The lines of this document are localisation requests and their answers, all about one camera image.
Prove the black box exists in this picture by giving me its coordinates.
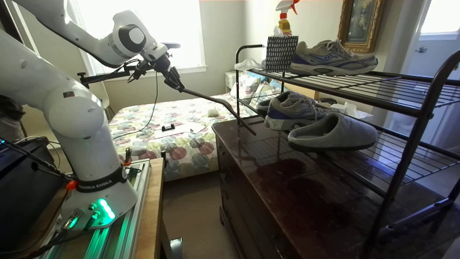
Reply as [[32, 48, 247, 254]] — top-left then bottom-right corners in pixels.
[[0, 137, 69, 254]]

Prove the white nightstand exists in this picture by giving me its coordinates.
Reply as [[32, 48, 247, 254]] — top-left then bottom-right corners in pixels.
[[224, 71, 238, 93]]

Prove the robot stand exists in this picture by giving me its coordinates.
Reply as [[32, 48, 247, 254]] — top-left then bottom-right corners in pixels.
[[0, 158, 184, 259]]

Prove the spray bottle with red trigger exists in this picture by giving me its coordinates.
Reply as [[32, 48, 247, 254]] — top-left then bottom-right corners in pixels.
[[275, 0, 300, 37]]

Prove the dark wooden dresser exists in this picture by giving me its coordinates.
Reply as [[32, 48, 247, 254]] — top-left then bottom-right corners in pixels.
[[212, 116, 460, 259]]

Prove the black metal shoe rack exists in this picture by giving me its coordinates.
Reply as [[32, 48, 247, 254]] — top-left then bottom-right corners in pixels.
[[235, 44, 460, 254]]

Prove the person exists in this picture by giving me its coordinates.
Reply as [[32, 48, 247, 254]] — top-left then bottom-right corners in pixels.
[[0, 95, 26, 143]]

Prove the grey blue sneaker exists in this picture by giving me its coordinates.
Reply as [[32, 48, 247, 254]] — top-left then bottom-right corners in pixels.
[[289, 39, 379, 77], [264, 94, 339, 131], [257, 91, 299, 116]]

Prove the white door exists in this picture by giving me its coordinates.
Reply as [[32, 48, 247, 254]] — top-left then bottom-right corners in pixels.
[[386, 0, 460, 151]]

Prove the grey slipper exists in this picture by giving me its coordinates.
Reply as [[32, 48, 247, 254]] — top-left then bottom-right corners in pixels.
[[287, 113, 379, 152]]

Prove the gold framed picture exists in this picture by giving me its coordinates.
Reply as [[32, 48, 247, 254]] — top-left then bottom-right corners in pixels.
[[337, 0, 384, 54]]

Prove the white crumpled tissue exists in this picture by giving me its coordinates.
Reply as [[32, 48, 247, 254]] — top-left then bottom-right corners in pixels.
[[330, 101, 373, 120]]

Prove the heap of pillows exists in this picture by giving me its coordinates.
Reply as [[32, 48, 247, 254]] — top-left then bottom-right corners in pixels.
[[230, 71, 288, 110]]

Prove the white plastic bag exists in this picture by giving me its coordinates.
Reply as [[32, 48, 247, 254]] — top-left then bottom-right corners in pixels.
[[234, 58, 264, 71]]

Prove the brown hanger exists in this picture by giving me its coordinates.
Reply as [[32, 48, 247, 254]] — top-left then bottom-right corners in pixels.
[[179, 87, 258, 137]]

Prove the window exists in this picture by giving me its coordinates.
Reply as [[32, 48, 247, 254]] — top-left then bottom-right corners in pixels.
[[68, 0, 208, 77]]

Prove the white paper sheet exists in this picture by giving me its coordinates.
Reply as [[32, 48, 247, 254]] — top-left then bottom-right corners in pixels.
[[154, 122, 208, 140]]

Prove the bed with dotted cover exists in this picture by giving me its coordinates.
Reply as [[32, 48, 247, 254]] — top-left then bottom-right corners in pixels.
[[108, 93, 254, 181]]

